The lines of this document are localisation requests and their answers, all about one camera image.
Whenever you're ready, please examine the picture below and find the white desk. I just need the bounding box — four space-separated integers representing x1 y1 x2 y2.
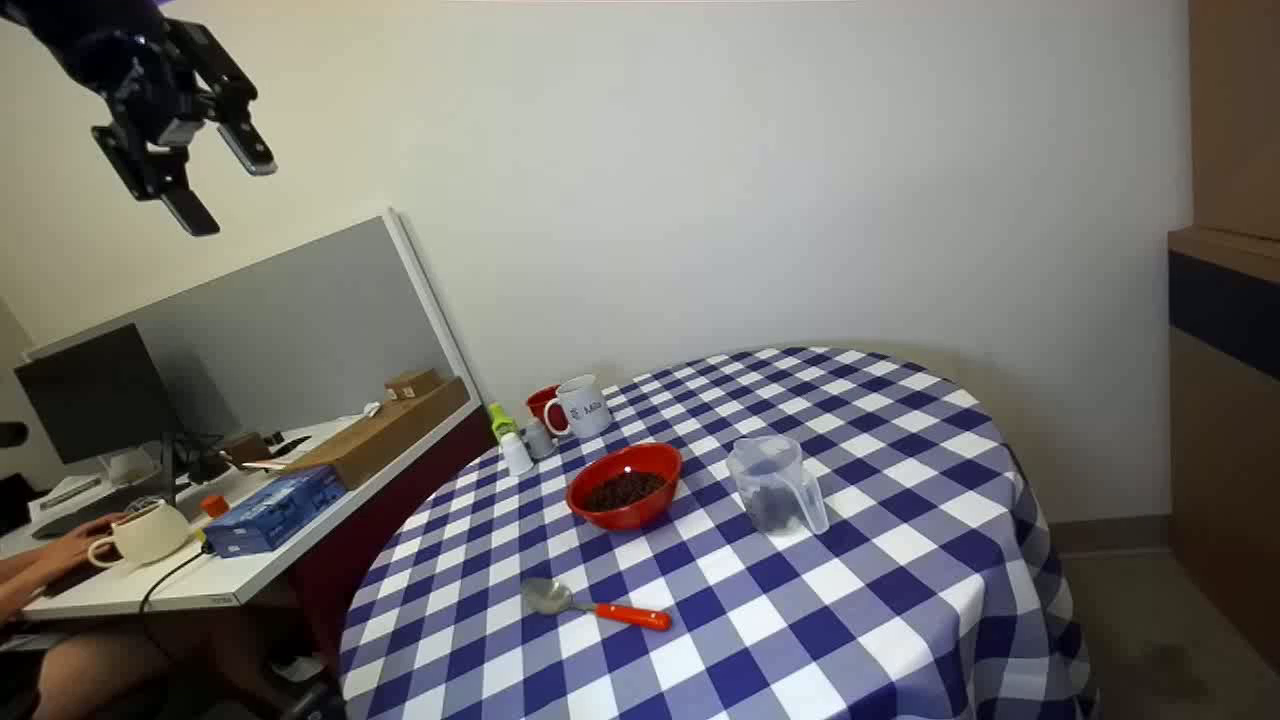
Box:
0 397 493 630

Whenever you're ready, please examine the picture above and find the black desk cable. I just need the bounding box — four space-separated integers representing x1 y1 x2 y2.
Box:
137 524 215 624

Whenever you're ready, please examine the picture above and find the metal spoon with orange handle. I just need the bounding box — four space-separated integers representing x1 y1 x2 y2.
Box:
516 571 675 635

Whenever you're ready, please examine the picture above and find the cream cup with handle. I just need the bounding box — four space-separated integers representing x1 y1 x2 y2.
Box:
83 495 196 578

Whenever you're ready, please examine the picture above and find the transparent plastic cup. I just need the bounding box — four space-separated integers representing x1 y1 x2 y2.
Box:
726 432 831 539

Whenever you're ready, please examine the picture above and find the person leg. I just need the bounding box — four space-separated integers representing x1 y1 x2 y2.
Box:
32 624 177 720

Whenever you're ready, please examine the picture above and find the white mug with red print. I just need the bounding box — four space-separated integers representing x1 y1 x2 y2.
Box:
537 371 617 445

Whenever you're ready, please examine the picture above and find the person right forearm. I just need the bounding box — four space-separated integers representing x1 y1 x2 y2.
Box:
0 539 64 631

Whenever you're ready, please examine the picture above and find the grey desk divider panel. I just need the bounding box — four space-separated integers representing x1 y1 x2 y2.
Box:
23 209 485 445

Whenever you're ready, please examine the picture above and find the orange bowl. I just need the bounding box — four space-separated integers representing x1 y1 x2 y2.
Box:
565 441 687 538

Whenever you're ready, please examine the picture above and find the white device under monitor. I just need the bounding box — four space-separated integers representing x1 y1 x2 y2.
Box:
23 467 112 528

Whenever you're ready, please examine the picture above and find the person right hand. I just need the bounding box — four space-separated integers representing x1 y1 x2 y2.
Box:
37 517 128 584

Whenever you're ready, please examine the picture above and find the black computer monitor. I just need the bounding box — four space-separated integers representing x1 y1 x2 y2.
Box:
12 322 181 474

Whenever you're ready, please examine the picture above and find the long cardboard box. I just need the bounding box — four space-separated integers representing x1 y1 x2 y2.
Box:
272 378 474 494

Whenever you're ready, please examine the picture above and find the dark coffee beans pile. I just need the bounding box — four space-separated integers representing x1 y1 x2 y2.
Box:
585 467 672 517

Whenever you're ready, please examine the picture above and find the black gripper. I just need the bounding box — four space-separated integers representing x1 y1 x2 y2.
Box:
0 0 281 239

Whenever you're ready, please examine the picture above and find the blue box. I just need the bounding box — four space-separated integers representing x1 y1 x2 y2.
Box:
202 463 351 562

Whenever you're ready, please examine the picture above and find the wooden cabinet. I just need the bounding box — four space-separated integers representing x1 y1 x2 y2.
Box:
1168 0 1280 672

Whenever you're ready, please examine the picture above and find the black keyboard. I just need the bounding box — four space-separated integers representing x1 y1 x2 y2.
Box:
32 484 177 543

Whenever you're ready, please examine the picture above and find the blue white checkered tablecloth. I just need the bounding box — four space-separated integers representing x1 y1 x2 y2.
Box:
331 346 1102 720

